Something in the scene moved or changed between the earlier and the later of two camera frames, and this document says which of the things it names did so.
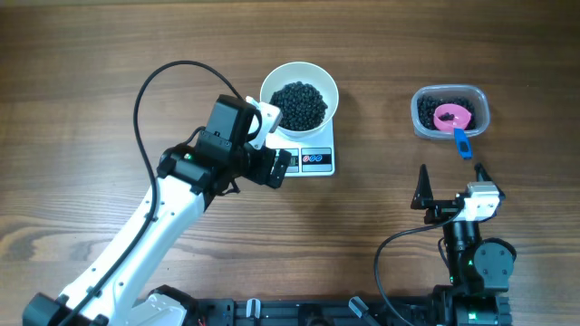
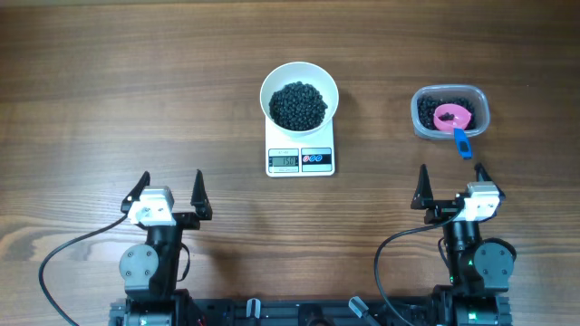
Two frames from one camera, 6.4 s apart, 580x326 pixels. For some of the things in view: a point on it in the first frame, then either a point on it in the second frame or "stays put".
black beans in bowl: [302, 106] stays put
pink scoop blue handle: [456, 117] stays put
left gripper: [266, 158] to [190, 222]
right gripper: [423, 198] stays put
